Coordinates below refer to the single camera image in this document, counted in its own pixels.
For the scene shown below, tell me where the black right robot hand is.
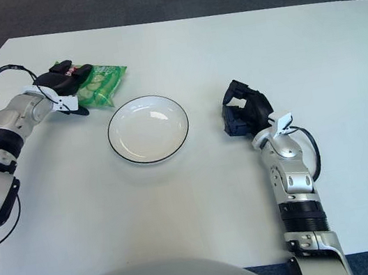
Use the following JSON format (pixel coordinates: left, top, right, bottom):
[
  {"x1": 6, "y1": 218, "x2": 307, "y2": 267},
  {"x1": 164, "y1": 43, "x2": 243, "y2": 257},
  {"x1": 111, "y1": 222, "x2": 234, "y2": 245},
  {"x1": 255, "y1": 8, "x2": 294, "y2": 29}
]
[{"x1": 215, "y1": 73, "x2": 278, "y2": 141}]

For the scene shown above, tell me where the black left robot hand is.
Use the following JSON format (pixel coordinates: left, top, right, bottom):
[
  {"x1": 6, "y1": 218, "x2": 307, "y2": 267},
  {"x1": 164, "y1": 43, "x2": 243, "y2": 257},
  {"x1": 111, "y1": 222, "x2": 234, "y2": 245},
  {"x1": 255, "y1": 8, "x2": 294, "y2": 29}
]
[{"x1": 30, "y1": 56, "x2": 101, "y2": 124}]

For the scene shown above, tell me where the green chips snack bag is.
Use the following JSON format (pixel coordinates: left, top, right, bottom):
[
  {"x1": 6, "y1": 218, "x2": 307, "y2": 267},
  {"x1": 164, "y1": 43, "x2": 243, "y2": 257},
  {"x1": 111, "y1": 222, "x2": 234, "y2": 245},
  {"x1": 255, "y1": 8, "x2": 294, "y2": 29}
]
[{"x1": 71, "y1": 58, "x2": 134, "y2": 113}]

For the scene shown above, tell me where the white plate black rim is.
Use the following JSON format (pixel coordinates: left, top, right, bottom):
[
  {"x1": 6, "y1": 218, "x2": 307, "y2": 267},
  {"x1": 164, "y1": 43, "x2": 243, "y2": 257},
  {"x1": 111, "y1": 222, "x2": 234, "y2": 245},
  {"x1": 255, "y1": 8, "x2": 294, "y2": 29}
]
[{"x1": 102, "y1": 90, "x2": 196, "y2": 171}]

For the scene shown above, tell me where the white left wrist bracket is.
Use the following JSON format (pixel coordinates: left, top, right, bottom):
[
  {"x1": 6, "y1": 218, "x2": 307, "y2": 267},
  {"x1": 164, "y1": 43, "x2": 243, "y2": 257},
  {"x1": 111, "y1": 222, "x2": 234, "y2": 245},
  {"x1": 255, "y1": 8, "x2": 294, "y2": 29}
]
[{"x1": 19, "y1": 77, "x2": 80, "y2": 119}]

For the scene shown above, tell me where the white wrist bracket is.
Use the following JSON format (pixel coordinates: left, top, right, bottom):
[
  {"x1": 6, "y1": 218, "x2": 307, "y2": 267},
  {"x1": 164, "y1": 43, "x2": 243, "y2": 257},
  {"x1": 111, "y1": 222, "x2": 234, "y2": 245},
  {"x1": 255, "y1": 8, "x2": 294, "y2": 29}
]
[
  {"x1": 19, "y1": 77, "x2": 80, "y2": 119},
  {"x1": 267, "y1": 108, "x2": 296, "y2": 138}
]

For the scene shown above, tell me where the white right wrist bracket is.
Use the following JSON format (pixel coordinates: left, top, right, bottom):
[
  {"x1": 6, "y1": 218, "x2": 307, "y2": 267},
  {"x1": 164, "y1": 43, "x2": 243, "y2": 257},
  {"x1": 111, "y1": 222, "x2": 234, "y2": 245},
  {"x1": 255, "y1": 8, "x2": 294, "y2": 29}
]
[{"x1": 267, "y1": 108, "x2": 296, "y2": 138}]

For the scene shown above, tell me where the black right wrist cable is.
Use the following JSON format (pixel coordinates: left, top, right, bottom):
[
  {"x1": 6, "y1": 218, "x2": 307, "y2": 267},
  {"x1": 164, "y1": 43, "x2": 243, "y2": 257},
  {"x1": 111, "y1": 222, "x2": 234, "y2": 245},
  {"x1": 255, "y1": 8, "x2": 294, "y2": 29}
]
[{"x1": 291, "y1": 122, "x2": 324, "y2": 182}]

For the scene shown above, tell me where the black left elbow cable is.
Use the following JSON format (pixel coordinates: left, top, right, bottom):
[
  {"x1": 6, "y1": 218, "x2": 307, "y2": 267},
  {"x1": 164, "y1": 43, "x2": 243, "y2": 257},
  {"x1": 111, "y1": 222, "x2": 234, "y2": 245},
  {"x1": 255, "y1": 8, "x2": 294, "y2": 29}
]
[{"x1": 0, "y1": 193, "x2": 28, "y2": 250}]

